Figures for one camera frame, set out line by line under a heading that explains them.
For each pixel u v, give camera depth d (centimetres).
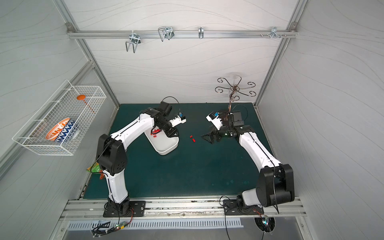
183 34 80
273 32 77
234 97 79
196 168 87
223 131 71
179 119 80
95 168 82
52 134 62
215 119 71
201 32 72
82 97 80
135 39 78
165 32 76
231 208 73
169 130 78
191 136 101
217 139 72
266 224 72
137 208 74
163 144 93
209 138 71
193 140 99
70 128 59
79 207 76
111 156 50
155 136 101
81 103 78
